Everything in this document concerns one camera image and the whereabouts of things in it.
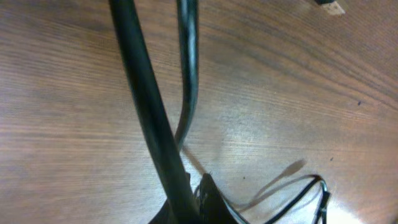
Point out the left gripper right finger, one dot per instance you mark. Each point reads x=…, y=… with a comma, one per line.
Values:
x=212, y=208

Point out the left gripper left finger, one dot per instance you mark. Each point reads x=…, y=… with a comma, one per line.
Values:
x=164, y=216

